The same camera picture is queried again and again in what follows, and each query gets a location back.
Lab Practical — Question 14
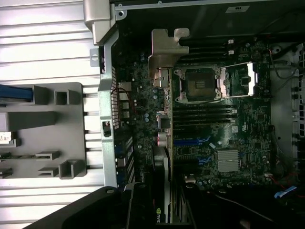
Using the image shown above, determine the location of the grey parts rack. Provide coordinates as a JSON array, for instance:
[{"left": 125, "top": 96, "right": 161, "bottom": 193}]
[{"left": 0, "top": 82, "right": 87, "bottom": 180}]

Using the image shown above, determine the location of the blue disk wire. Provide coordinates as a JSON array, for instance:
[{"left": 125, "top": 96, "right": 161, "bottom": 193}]
[{"left": 274, "top": 185, "right": 298, "bottom": 198}]

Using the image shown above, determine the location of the green RAM stick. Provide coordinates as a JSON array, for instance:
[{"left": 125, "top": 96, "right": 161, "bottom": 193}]
[{"left": 0, "top": 154, "right": 37, "bottom": 160}]

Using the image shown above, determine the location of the metal socket cover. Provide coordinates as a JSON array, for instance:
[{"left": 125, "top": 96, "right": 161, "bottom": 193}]
[{"left": 219, "top": 62, "right": 260, "bottom": 98}]

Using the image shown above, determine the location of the dark RAM stick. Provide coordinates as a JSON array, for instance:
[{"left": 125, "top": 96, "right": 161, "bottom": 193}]
[{"left": 173, "top": 118, "right": 235, "bottom": 125}]

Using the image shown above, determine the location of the blue expansion slot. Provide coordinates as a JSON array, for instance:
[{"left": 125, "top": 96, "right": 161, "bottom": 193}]
[{"left": 173, "top": 139, "right": 200, "bottom": 146}]

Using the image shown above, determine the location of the hard disk blue carrier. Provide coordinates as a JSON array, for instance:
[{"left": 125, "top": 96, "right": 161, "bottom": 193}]
[{"left": 0, "top": 83, "right": 33, "bottom": 104}]

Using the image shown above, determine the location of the silver chipset heatsink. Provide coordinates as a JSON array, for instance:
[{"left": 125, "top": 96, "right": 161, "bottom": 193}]
[{"left": 216, "top": 150, "right": 240, "bottom": 173}]

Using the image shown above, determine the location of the green motherboard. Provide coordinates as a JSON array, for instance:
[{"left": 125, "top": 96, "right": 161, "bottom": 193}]
[{"left": 114, "top": 40, "right": 274, "bottom": 189}]

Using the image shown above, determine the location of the CPU socket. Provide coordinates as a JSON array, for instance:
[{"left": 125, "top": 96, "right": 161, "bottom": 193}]
[{"left": 175, "top": 68, "right": 221, "bottom": 104}]

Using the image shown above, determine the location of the open black PC case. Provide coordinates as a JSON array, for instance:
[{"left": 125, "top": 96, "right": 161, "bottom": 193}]
[{"left": 82, "top": 0, "right": 305, "bottom": 229}]

